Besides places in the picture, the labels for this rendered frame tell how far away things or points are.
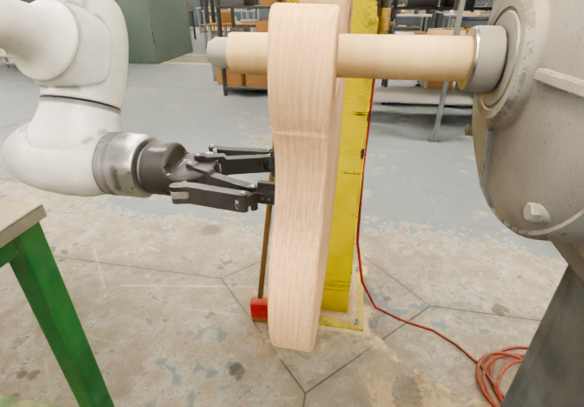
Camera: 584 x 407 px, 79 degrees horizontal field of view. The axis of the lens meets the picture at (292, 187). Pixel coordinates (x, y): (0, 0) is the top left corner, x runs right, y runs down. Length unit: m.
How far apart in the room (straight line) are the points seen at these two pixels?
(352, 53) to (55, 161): 0.41
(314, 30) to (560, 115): 0.15
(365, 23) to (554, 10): 0.92
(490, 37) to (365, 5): 0.89
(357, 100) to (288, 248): 0.93
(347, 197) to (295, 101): 1.11
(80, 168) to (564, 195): 0.51
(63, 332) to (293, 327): 0.71
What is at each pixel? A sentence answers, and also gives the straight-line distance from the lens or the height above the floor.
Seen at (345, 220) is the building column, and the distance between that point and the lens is 1.40.
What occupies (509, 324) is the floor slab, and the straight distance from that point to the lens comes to 1.95.
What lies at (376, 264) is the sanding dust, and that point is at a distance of 2.03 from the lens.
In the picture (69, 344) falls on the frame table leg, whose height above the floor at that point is 0.59.
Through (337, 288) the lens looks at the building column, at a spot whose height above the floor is 0.17.
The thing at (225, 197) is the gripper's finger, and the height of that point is 1.08.
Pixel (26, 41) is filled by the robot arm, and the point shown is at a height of 1.25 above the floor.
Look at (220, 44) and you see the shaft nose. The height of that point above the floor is 1.26.
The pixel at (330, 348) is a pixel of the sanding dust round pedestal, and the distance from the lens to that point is 1.63.
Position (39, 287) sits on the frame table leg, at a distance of 0.91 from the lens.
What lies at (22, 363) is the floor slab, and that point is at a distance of 1.91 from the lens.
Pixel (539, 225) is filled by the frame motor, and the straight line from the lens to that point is 0.28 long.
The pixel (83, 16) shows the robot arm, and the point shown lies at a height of 1.27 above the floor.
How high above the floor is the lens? 1.29
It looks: 28 degrees down
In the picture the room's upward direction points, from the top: straight up
